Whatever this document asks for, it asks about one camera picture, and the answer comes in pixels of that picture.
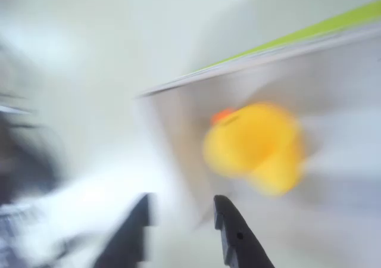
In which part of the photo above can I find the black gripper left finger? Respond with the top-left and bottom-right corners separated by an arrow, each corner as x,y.
92,192 -> 158,268

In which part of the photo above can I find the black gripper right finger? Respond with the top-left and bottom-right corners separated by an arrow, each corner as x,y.
213,194 -> 276,268

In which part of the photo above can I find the yellow rubber duck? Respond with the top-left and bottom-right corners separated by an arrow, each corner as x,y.
201,101 -> 306,198

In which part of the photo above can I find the white cardboard box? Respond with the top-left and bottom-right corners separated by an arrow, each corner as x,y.
132,26 -> 381,230

